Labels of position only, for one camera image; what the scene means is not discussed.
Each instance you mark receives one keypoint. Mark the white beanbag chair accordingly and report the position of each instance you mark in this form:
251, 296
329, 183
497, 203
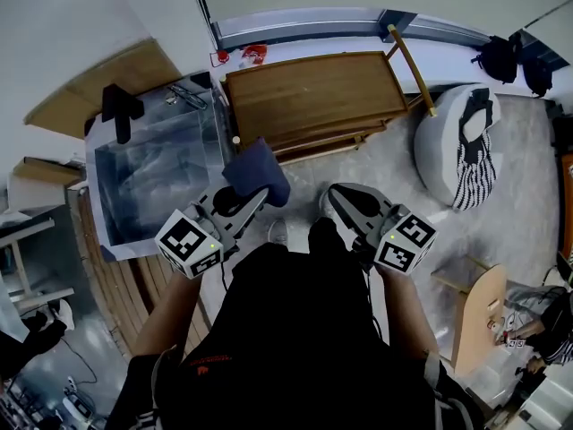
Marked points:
434, 150

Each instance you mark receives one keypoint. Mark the white device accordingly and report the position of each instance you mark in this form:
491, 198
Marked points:
74, 406

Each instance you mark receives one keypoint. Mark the black eyeglasses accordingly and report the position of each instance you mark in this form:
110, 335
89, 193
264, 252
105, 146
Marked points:
188, 97

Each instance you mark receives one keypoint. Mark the grey marble sink box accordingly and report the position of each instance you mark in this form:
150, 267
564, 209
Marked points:
147, 186

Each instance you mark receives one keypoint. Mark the person's left forearm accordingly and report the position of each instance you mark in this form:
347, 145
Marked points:
165, 316

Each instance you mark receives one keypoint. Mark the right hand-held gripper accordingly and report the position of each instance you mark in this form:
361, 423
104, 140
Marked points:
405, 244

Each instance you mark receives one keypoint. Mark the wooden shelf cart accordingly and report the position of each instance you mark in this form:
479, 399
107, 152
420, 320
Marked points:
313, 92

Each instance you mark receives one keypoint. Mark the orange sofa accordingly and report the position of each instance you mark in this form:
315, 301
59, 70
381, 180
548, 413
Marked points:
567, 204

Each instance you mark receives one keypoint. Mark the person's black shirt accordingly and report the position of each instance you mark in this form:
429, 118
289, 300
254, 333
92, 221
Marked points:
291, 352

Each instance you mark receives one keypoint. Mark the black backpack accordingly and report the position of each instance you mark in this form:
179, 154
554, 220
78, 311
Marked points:
537, 76
499, 61

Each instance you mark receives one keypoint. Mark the white wooden frame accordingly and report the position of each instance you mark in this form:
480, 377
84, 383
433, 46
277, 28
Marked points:
22, 262

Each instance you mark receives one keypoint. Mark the tan wooden board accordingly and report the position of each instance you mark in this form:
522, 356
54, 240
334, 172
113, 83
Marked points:
112, 79

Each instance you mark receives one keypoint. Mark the person's right forearm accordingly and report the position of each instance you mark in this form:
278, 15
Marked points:
409, 316

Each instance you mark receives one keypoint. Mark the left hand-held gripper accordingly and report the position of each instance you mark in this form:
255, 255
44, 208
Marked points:
190, 244

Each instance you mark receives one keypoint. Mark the black white striped garment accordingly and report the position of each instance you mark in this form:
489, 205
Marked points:
474, 177

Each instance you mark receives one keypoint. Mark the person's black trousers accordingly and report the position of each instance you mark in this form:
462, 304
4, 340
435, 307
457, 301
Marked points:
324, 238

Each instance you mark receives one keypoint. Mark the dark blue cloth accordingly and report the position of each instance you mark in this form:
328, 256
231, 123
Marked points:
255, 168

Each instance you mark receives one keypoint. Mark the tan cardboard box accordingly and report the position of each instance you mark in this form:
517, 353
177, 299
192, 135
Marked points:
45, 170

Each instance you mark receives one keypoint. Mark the red packet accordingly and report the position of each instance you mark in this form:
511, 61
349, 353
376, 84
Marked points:
255, 53

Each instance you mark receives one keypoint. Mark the black faucet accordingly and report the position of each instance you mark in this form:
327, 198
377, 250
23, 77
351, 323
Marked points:
121, 114

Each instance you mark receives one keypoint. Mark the white power strip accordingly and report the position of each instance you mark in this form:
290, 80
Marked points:
71, 381

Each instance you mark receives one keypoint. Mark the wooden slat bench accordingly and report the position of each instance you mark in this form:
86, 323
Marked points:
134, 294

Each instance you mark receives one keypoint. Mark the round wooden side table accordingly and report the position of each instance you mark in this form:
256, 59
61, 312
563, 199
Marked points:
479, 312

